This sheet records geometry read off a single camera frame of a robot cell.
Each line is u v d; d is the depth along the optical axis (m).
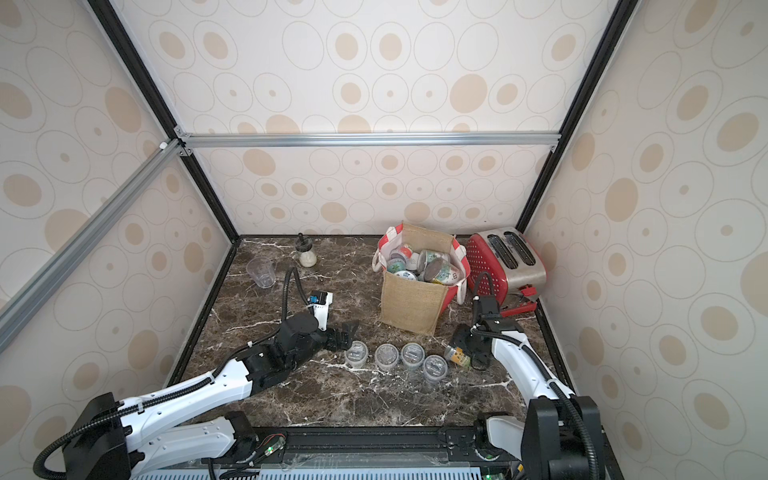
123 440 0.40
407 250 0.97
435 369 0.81
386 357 0.83
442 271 0.83
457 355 0.83
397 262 0.92
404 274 0.85
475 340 0.63
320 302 0.67
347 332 0.70
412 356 0.83
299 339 0.57
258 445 0.73
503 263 0.87
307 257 1.10
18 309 0.51
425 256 0.92
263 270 1.07
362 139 0.88
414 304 0.83
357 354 0.83
